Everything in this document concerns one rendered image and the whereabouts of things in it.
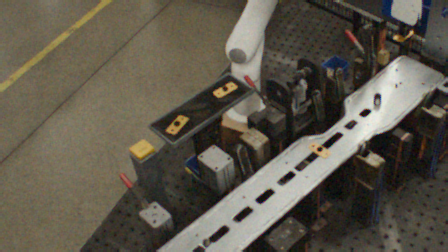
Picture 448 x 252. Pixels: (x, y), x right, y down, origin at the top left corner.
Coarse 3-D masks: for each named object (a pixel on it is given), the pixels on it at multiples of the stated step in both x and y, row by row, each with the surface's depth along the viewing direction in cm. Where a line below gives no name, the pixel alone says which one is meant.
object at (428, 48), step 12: (432, 0) 214; (444, 0) 209; (432, 12) 217; (432, 24) 220; (444, 24) 216; (432, 36) 223; (444, 36) 219; (432, 48) 227; (444, 48) 222; (444, 60) 226
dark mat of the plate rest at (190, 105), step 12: (216, 84) 196; (240, 84) 195; (204, 96) 191; (216, 96) 191; (228, 96) 191; (240, 96) 191; (180, 108) 187; (192, 108) 187; (204, 108) 187; (216, 108) 187; (168, 120) 183; (192, 120) 183; (204, 120) 183; (180, 132) 179
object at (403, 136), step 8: (400, 136) 198; (408, 136) 198; (392, 144) 202; (400, 144) 199; (408, 144) 198; (392, 152) 205; (400, 152) 202; (408, 152) 201; (392, 160) 208; (400, 160) 204; (392, 168) 211; (400, 168) 207; (392, 176) 213; (400, 176) 212; (384, 184) 219; (392, 184) 216; (400, 184) 215
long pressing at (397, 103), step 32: (416, 64) 226; (352, 96) 212; (384, 96) 212; (416, 96) 212; (352, 128) 200; (384, 128) 200; (288, 160) 190; (320, 160) 190; (256, 192) 181; (288, 192) 180; (192, 224) 172; (224, 224) 172; (256, 224) 171
